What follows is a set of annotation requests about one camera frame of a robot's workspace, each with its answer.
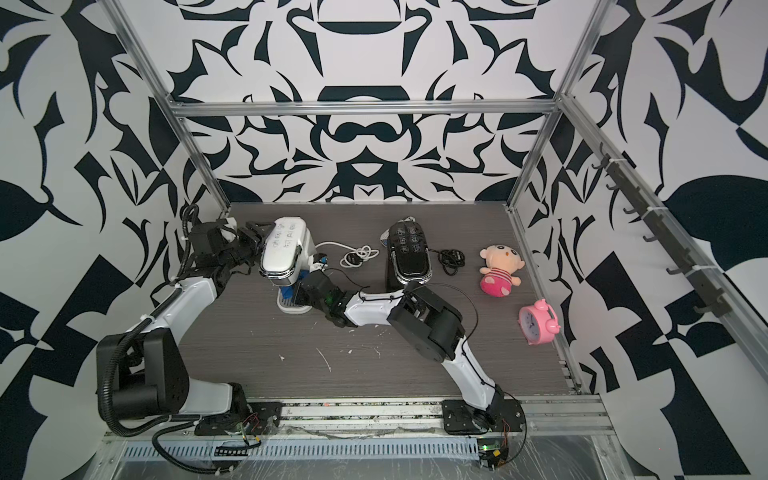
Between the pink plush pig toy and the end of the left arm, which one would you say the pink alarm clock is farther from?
the end of the left arm

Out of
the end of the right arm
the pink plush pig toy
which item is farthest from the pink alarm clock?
the end of the right arm

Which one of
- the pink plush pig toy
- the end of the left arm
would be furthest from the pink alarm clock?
the end of the left arm

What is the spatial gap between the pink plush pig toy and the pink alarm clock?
82 millimetres

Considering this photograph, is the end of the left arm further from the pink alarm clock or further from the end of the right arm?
the pink alarm clock

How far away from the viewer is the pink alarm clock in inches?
31.8

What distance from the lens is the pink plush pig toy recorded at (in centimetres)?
93

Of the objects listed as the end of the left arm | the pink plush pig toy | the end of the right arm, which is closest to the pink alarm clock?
the pink plush pig toy
